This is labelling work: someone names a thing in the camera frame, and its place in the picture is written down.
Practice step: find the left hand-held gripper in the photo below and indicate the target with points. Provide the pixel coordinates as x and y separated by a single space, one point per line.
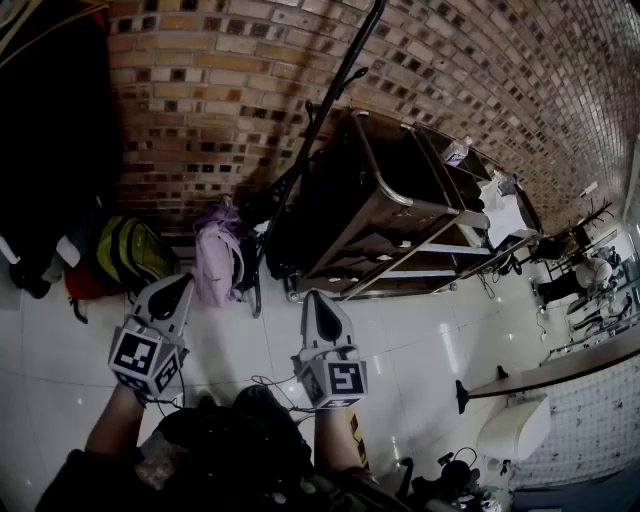
145 360

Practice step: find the long black pole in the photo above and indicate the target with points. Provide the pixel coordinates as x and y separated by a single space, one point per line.
279 192

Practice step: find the lilac backpack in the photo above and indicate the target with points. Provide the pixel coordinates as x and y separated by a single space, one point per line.
215 260

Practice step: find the person's dark jacket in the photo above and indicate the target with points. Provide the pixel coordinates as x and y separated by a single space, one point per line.
225 460

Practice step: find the clear plastic water bottle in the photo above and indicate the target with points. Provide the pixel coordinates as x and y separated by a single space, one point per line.
456 152

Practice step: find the white crumpled cloth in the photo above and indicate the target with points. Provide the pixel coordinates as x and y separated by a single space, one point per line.
507 215

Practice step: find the person's left forearm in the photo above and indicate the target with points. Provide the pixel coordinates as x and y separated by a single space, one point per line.
112 425

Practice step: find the person's right forearm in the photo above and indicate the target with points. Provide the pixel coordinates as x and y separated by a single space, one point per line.
337 440

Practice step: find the yellow-green backpack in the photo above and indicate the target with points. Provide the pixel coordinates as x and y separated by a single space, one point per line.
130 250

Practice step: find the grey-topped desk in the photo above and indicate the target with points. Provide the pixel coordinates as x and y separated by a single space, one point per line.
560 372

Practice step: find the yellow black striped tape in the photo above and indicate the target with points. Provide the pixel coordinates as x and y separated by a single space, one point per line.
360 440

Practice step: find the black hanging coats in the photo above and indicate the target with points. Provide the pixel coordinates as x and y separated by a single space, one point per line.
55 150

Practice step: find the white chair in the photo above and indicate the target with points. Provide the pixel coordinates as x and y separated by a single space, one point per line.
515 425

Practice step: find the red bag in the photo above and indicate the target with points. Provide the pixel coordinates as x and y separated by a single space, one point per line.
85 285

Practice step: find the steel shelf cart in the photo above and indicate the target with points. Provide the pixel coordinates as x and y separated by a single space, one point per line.
380 200

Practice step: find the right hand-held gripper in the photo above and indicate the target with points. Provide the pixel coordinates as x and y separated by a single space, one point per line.
340 380

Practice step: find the black camera equipment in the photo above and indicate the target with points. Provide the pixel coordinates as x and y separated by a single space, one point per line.
452 475

